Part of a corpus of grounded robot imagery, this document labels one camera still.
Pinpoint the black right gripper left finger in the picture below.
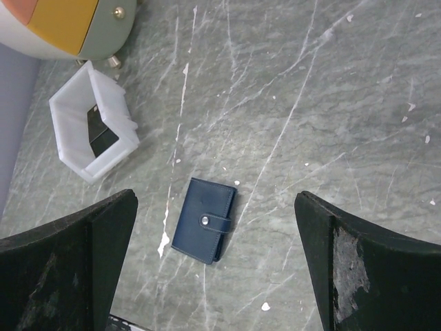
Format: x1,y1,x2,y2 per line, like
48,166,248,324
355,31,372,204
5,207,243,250
1,189,139,330

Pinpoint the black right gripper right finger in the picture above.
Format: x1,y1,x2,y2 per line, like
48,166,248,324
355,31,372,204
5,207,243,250
294,191,440,330

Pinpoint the white plastic card tray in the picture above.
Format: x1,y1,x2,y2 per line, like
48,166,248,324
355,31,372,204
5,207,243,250
49,61,140,184

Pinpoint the blue leather card holder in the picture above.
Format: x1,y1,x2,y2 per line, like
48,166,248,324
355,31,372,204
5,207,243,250
172,178,237,265

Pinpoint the white round mini drawer cabinet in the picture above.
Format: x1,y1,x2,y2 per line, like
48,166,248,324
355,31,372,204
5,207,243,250
1,0,139,68

